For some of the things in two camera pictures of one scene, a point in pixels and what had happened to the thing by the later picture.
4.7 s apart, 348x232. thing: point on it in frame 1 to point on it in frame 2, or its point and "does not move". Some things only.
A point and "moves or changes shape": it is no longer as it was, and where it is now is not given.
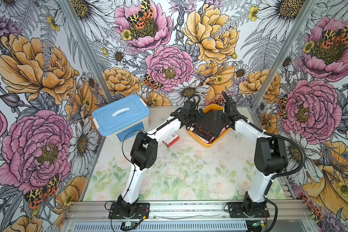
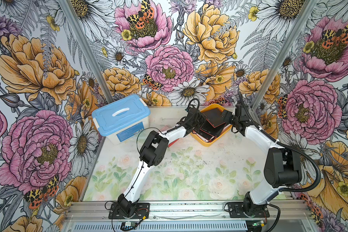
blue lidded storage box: x=116 y=119 does not move
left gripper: x=197 y=117 to x=203 y=119
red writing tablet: x=212 y=118 moves or changes shape
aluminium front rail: x=185 y=215 does not move
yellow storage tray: x=207 y=108 does not move
